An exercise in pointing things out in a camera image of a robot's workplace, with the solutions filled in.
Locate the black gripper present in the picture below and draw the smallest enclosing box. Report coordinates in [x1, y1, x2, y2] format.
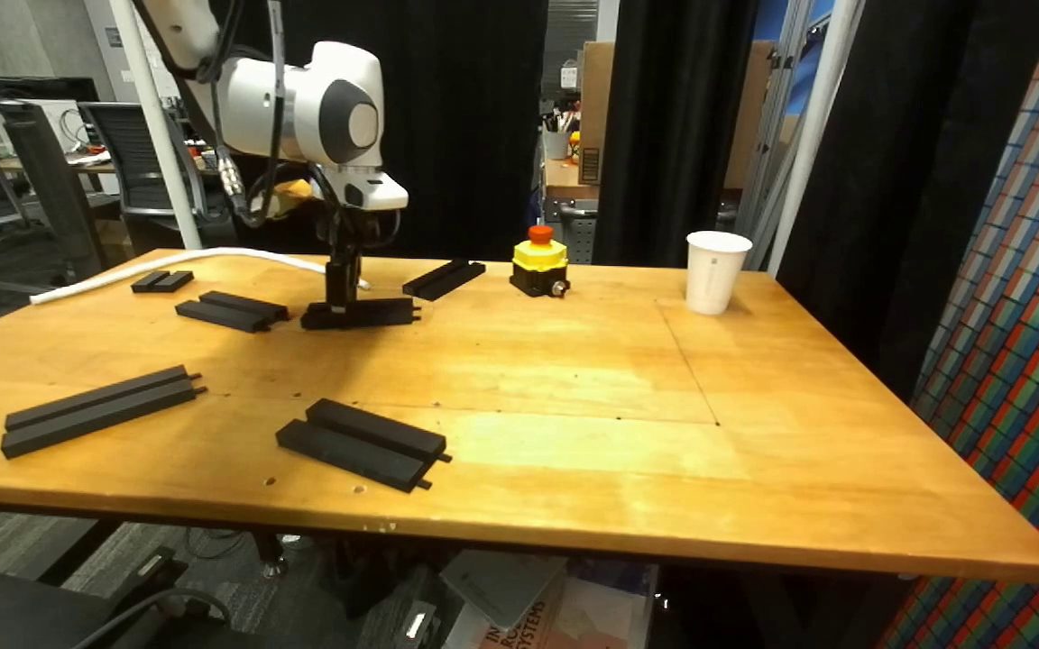
[324, 208, 366, 305]

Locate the wide black track piece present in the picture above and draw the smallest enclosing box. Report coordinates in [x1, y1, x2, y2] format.
[275, 401, 446, 493]

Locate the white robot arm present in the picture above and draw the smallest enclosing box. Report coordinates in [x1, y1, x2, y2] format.
[134, 0, 409, 306]

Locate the white flexible tube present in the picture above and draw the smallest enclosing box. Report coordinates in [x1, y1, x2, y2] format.
[30, 245, 329, 306]

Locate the small black block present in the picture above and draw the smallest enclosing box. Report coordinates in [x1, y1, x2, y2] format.
[130, 270, 196, 293]

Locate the black office chair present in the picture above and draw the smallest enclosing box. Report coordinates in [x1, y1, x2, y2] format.
[0, 100, 106, 285]

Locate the white paper cup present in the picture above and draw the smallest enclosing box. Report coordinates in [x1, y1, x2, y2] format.
[687, 233, 750, 313]

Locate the black curtain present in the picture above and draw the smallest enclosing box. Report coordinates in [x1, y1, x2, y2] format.
[593, 0, 760, 266]

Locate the long black track piece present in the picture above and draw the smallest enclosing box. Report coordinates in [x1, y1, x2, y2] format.
[0, 365, 201, 457]

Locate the colourful patterned panel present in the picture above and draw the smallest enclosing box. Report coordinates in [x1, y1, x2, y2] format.
[881, 65, 1039, 649]

